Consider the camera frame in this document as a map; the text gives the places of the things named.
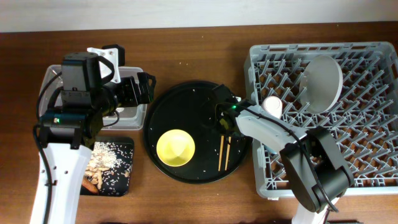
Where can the yellow bowl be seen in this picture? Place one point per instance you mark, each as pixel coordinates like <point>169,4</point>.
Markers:
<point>175,148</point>

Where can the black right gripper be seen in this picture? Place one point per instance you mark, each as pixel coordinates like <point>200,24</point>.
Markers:
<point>217,114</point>

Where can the grey dishwasher rack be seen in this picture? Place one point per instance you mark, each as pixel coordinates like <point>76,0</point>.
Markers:
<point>363,120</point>

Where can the pink cup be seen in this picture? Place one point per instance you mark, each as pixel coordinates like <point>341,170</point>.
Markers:
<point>273,105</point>

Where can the wooden chopstick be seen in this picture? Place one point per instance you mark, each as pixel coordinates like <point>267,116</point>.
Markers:
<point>221,152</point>
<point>227,153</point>

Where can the orange carrot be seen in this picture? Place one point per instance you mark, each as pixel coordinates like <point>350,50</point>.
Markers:
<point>89,186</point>

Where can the grey plate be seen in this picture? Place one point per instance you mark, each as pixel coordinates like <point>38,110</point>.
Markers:
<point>321,84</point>

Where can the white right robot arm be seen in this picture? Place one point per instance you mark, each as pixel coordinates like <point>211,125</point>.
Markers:
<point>316,170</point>

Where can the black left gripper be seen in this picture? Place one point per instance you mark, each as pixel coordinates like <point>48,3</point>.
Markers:
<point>134,98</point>

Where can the pile of peanut shells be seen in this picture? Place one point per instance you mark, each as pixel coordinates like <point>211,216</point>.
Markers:
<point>98,166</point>

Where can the round black tray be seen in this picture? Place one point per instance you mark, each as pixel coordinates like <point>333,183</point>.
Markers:
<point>189,107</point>

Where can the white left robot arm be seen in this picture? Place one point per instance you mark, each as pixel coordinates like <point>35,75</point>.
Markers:
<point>65,138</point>

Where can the black rectangular tray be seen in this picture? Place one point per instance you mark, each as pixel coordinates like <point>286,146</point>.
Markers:
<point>115,168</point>

